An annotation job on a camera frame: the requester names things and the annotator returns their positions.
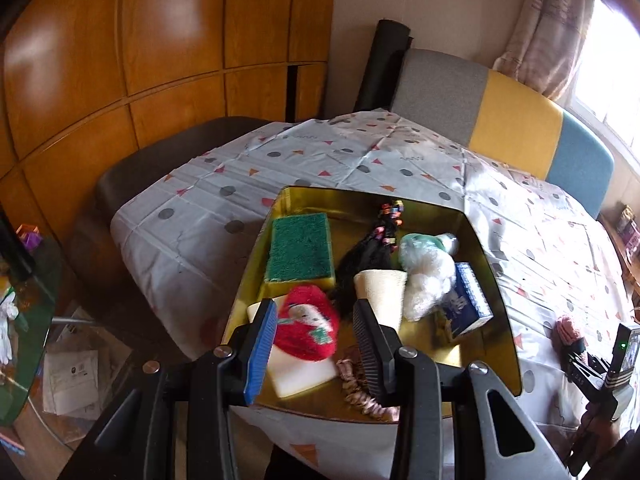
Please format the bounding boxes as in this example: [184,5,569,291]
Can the black beaded hair piece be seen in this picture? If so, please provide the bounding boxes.
[332,201,405,318]

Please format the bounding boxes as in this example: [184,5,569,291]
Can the wooden side shelf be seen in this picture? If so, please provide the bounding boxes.
[600,212,640,286]

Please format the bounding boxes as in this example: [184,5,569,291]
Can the white papers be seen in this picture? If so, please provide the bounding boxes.
[42,350,101,416]

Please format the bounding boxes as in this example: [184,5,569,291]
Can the white foam sponge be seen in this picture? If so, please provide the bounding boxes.
[246,295,341,400]

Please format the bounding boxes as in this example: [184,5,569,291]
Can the black cylinder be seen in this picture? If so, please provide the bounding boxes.
[0,205,36,281]

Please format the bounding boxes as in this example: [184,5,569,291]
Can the purple packets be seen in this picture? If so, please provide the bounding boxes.
[616,203,640,251]

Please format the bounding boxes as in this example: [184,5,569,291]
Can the green and yellow scouring sponge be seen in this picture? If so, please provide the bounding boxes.
[263,212,337,291]

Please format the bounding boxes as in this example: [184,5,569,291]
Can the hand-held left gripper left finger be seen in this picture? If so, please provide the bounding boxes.
[60,297,279,480]

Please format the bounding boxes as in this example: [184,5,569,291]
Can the window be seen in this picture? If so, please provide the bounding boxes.
[575,0,640,146]

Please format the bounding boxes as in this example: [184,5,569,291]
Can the wooden wardrobe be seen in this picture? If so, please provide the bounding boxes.
[0,0,338,281]

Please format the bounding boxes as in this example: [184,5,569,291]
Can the green glass side table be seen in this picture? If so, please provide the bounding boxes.
[0,240,63,426]

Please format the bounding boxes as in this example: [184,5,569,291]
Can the white mesh bath pouf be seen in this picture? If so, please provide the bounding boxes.
[402,247,457,322]

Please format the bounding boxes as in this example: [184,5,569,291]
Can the patterned grey tablecloth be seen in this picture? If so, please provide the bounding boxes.
[110,110,640,461]

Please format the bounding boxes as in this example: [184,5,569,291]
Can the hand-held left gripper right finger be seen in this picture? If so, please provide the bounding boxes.
[351,299,571,480]

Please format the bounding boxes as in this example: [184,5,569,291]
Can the pink towel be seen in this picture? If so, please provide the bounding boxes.
[554,314,587,356]

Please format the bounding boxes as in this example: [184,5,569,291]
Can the beige patterned curtain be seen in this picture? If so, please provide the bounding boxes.
[492,0,596,101]

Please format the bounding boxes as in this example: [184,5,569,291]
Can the blue tissue pack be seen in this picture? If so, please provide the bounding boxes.
[432,261,495,348]

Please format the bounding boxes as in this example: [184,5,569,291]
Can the white glove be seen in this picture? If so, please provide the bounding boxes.
[0,287,18,366]

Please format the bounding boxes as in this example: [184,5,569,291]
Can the black rolled mat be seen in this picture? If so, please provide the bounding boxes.
[354,19,415,112]

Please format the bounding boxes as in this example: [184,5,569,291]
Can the dark cloth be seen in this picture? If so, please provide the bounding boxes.
[265,440,401,480]

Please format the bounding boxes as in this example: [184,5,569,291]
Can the dark brown chair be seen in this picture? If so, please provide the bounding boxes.
[67,116,273,301]

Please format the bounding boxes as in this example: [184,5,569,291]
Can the small purple box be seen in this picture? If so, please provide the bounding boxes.
[15,225,41,251]

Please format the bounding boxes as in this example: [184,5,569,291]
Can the gold and maroon tin box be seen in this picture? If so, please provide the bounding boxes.
[221,186,523,426]

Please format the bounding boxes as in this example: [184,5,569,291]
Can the brown scrunchie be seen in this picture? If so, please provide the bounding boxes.
[335,347,401,423]

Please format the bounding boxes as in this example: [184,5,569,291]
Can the beige mesh cloth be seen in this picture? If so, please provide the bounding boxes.
[353,269,408,333]

